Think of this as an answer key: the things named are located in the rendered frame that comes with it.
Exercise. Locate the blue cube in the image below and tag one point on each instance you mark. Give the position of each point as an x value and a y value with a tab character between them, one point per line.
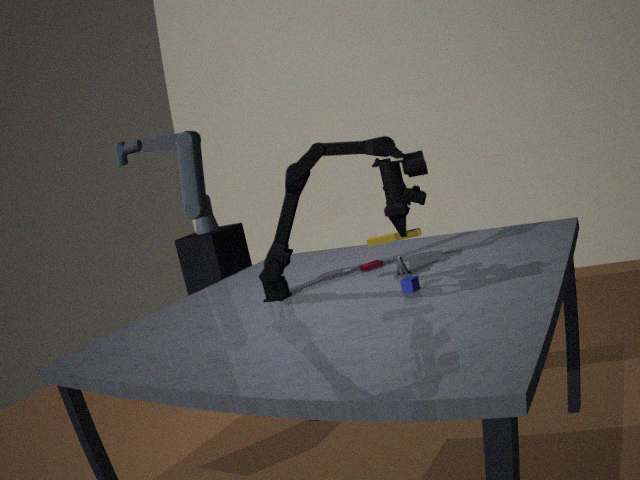
410	284

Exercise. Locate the yellow bar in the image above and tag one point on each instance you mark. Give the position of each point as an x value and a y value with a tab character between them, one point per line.
393	237

